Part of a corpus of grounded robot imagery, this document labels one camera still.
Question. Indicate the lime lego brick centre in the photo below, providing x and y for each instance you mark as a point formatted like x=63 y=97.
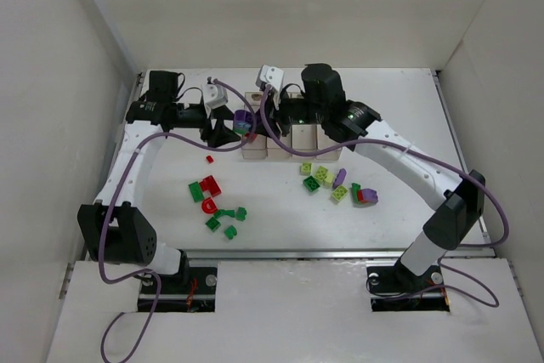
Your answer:
x=324 y=176

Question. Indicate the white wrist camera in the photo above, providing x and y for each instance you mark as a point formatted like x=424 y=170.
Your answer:
x=214 y=96
x=269 y=75

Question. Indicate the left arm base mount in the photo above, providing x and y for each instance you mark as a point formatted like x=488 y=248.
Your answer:
x=195 y=292

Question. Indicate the red large lego brick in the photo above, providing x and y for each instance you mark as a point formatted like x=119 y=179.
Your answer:
x=210 y=185

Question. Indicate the lime lego brick lower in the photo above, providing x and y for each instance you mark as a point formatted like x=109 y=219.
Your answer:
x=339 y=193

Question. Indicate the red arch lego brick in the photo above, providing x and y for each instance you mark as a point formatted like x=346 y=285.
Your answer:
x=208 y=206

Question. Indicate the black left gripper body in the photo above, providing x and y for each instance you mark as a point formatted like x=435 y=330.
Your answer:
x=208 y=122

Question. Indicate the lime lego brick left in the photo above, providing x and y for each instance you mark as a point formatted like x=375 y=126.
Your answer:
x=305 y=168

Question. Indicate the aluminium table edge rail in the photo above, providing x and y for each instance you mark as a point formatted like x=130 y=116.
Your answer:
x=125 y=97

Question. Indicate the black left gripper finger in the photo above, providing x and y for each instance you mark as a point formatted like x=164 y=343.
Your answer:
x=222 y=113
x=218 y=134

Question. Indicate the green small lego brick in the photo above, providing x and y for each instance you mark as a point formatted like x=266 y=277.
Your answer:
x=241 y=214

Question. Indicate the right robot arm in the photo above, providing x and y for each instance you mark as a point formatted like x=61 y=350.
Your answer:
x=457 y=202

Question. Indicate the green arch lego piece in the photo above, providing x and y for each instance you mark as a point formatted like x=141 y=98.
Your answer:
x=224 y=212

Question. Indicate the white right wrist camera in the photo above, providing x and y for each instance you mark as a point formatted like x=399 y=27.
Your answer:
x=269 y=75

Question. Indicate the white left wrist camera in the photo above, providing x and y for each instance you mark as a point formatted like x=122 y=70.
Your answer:
x=214 y=96

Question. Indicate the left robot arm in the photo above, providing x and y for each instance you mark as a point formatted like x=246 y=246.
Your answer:
x=113 y=227

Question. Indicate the green square lego plate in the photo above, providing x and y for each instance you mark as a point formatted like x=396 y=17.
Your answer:
x=213 y=224

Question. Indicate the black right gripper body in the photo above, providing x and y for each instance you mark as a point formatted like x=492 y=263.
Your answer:
x=274 y=114

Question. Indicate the green flat lego plate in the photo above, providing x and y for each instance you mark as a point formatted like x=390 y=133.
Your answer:
x=196 y=192

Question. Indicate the purple lego brick right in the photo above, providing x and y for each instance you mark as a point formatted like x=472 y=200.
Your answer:
x=371 y=195

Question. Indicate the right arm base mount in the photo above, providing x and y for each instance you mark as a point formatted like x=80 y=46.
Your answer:
x=393 y=288

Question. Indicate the lime lego brick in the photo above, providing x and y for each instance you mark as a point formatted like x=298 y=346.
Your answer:
x=324 y=176
x=305 y=168
x=339 y=193

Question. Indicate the purple slanted lego piece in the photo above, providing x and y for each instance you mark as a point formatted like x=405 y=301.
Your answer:
x=339 y=178

